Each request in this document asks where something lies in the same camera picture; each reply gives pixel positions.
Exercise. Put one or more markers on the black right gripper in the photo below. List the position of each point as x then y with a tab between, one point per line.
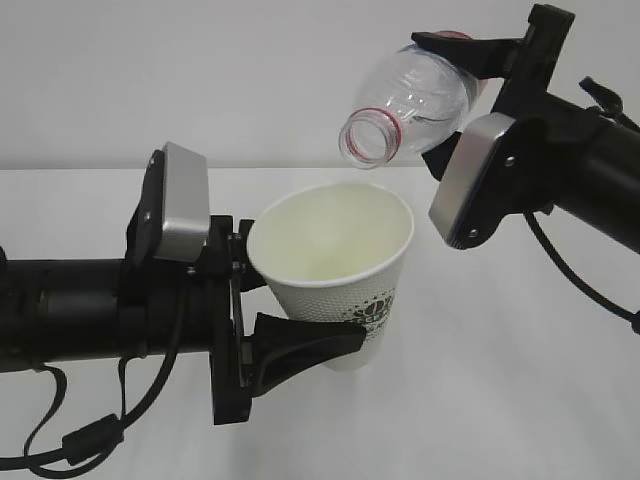
527	64

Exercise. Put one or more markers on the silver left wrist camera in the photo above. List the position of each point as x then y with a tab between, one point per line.
171	219

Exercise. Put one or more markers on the Nongfu Spring water bottle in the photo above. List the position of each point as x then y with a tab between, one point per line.
409	103

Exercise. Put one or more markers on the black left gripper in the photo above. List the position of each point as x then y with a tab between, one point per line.
278	349

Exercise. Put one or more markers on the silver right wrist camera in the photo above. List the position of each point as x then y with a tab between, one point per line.
469	203

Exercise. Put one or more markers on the white paper cup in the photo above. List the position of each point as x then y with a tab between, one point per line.
334	253

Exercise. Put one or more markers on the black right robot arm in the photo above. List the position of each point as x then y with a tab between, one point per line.
533	151

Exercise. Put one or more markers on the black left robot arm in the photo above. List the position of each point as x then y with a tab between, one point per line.
65	310

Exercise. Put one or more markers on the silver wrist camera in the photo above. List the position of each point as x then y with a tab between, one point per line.
469	203
171	219

